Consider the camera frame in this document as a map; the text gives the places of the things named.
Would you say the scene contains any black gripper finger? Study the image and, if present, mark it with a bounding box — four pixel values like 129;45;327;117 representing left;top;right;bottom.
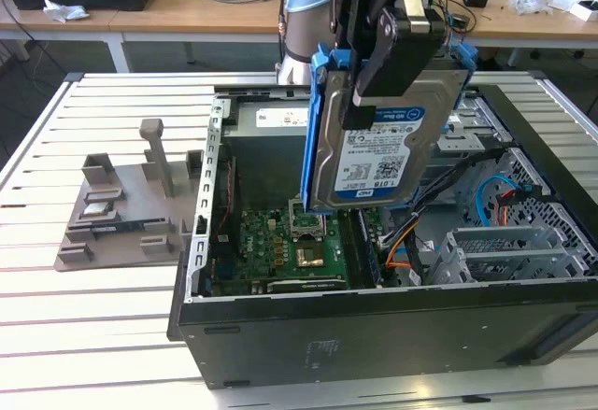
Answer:
342;7;444;131
328;0;365;52

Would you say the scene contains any hard disk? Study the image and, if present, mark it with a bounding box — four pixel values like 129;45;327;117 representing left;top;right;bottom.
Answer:
301;41;477;218

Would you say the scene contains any metal disk bay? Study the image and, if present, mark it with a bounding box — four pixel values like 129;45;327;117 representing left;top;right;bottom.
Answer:
427;225;598;286

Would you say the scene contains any metal drive cage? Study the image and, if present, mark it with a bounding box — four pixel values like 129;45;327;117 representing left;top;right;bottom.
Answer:
422;95;515;205

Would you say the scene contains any long wooden desk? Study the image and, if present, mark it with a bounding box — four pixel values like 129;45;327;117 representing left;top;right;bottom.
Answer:
107;0;598;73

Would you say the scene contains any grey power supply unit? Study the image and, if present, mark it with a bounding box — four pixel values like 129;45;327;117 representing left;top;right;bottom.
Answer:
222;100;313;205

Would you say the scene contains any white and black box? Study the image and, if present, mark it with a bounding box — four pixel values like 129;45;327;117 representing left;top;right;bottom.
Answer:
548;0;598;23

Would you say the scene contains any metal socket cover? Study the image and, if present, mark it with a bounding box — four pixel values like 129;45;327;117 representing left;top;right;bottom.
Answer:
288;197;324;238

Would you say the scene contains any RAM stick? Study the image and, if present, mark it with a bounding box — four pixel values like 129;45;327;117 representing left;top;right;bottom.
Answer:
91;221;144;236
357;208;382;286

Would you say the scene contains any black RAM slot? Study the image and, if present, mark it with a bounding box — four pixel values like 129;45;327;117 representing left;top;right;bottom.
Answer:
338;211;363;290

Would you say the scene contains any CPU socket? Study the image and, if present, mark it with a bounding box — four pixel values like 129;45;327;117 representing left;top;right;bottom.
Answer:
294;236;328;269

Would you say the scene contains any green motherboard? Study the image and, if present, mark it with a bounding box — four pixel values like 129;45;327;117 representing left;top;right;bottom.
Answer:
205;204;398;295

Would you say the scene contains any black graphics card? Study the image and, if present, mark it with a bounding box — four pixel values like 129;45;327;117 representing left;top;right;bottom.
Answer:
265;278;349;295

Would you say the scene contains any crumpled white plastic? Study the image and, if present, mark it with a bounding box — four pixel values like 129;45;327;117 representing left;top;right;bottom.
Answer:
42;0;90;23

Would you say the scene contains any black PC case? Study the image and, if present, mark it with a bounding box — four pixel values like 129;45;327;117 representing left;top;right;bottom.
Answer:
166;69;598;390

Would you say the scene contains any grey parts rack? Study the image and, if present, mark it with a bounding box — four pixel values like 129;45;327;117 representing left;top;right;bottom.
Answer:
51;119;205;274

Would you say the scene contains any short wooden desk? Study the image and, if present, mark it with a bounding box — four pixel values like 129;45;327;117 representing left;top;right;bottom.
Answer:
0;0;126;73

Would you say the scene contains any silver CPU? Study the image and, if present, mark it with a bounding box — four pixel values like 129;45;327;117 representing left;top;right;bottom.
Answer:
82;202;113;218

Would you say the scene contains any black arm base cable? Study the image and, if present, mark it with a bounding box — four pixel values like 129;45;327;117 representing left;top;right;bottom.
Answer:
276;0;294;59

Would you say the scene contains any black cable bundle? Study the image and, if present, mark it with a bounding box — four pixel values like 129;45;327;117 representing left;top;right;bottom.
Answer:
405;146;518;286

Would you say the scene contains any blue wire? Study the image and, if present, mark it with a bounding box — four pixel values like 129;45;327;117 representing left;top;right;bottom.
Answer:
475;174;520;243

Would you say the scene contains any black wire connector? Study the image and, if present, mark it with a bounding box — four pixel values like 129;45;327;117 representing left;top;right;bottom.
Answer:
512;184;546;199

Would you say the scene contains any short orange wire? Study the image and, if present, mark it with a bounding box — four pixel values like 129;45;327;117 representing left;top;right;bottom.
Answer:
495;202;511;233

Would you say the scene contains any orange wire bundle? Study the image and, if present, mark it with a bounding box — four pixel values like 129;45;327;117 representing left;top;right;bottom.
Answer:
382;216;421;271

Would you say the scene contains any red and black wire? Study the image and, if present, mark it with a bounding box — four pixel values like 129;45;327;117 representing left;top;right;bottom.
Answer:
218;157;235;239

